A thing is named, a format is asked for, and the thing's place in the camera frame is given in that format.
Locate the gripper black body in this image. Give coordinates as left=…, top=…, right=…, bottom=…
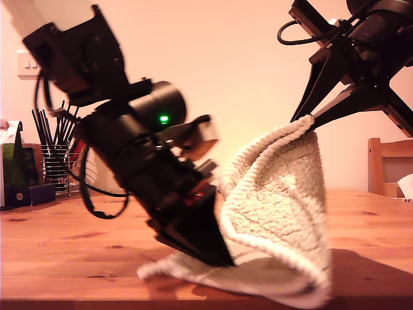
left=117, top=150, right=217, bottom=226

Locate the cream fluffy tea towel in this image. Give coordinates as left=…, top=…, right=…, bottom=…
left=137, top=115, right=333, bottom=309

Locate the wooden chair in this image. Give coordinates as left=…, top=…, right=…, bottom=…
left=367, top=138, right=413, bottom=198

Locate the red and black utensil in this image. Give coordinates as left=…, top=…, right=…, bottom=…
left=68, top=141, right=88, bottom=162

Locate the white tissue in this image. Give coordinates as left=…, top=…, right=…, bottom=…
left=396, top=173, right=413, bottom=198

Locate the thin black stick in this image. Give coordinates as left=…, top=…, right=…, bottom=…
left=30, top=108, right=46, bottom=147
left=35, top=108, right=49, bottom=147
left=53, top=101, right=65, bottom=146
left=41, top=109, right=53, bottom=147

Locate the dark blue box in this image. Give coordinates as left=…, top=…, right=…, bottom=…
left=3, top=183, right=57, bottom=209

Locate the green and white bag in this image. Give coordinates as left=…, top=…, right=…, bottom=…
left=0, top=121, right=39, bottom=208

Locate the black camera cable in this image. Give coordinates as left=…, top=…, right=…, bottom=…
left=276, top=19, right=338, bottom=46

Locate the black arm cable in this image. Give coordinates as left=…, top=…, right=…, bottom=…
left=69, top=141, right=132, bottom=220

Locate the chrome wire utensil holder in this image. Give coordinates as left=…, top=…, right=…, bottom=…
left=41, top=144, right=87, bottom=198

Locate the white light switch plate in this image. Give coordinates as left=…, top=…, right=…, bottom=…
left=16, top=51, right=43, bottom=80

